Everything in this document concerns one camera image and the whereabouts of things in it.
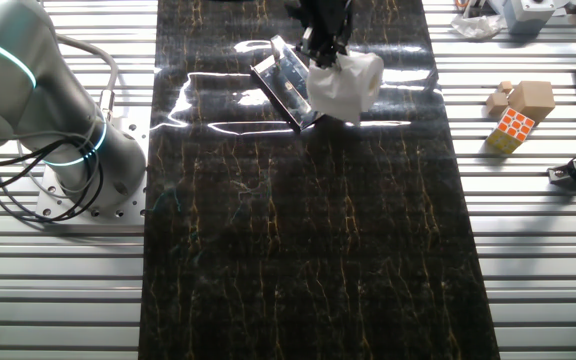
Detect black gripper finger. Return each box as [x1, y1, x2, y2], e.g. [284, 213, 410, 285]
[317, 40, 345, 70]
[296, 27, 320, 57]

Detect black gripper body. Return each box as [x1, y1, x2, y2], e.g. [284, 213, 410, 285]
[295, 0, 355, 47]

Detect white toilet paper roll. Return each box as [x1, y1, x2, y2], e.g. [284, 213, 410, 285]
[306, 49, 385, 126]

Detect chrome metal roll shelf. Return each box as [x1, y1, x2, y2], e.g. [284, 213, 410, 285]
[249, 34, 325, 134]

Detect crumpled white plastic bag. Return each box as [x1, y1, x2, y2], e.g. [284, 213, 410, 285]
[450, 12, 508, 40]

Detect small wooden block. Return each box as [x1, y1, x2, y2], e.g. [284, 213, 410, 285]
[485, 91, 510, 119]

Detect black marble pattern mat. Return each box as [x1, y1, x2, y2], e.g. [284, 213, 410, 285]
[137, 0, 501, 360]

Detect orange white Rubik's cube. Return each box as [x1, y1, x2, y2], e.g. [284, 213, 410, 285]
[485, 106, 537, 155]

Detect grey button box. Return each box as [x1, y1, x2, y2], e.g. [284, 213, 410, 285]
[487, 0, 557, 36]

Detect large wooden block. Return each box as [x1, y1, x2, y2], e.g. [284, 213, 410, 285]
[507, 80, 557, 125]

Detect thick grey robot cable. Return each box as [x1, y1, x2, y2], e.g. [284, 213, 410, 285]
[50, 32, 120, 119]

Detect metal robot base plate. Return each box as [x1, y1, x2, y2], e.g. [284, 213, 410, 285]
[35, 104, 149, 226]

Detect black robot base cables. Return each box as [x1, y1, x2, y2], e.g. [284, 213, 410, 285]
[0, 124, 108, 221]

